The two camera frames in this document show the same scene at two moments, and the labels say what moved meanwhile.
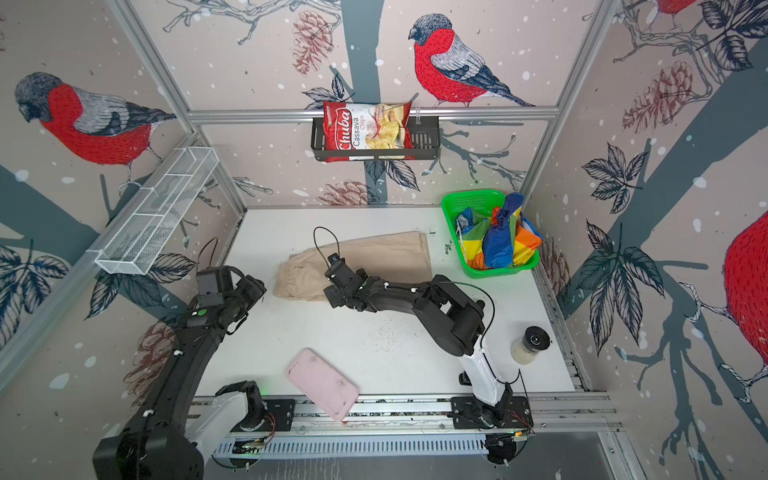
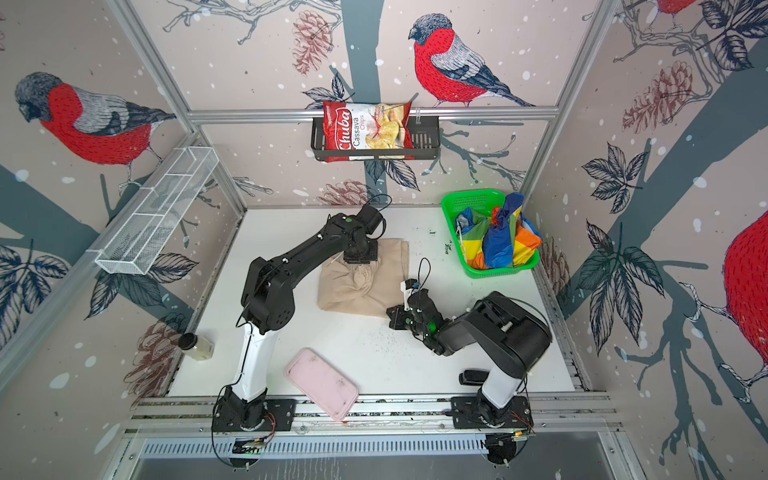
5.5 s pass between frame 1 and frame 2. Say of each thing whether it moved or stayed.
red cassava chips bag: stayed
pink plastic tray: stayed
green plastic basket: stayed
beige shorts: moved
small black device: stayed
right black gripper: moved
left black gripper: moved
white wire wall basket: stayed
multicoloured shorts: stayed
